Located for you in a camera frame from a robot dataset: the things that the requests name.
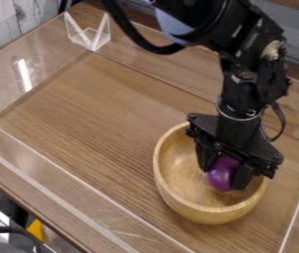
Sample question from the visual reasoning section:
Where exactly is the clear acrylic tray wall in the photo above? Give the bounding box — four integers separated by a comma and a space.
0, 18, 299, 253

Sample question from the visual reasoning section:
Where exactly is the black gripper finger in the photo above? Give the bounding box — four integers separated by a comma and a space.
232, 163, 262, 190
195, 140, 222, 173

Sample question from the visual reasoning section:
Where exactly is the purple toy eggplant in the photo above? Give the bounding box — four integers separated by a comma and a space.
208, 155, 240, 192

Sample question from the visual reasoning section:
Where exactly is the black metal base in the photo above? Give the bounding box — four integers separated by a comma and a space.
0, 211, 56, 253

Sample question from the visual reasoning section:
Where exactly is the black cable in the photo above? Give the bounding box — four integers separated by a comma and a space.
0, 225, 44, 253

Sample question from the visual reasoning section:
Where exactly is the brown wooden bowl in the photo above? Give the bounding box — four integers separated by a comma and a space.
152, 122, 268, 225

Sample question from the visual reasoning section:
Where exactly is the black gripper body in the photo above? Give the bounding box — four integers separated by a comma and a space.
186, 113, 283, 179

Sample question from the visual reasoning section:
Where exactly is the yellow tag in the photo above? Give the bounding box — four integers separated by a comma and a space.
27, 219, 45, 241

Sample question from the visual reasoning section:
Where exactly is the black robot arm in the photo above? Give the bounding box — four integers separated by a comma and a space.
101, 0, 291, 191

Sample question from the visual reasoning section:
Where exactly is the clear acrylic corner bracket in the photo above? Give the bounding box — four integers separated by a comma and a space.
63, 12, 111, 51

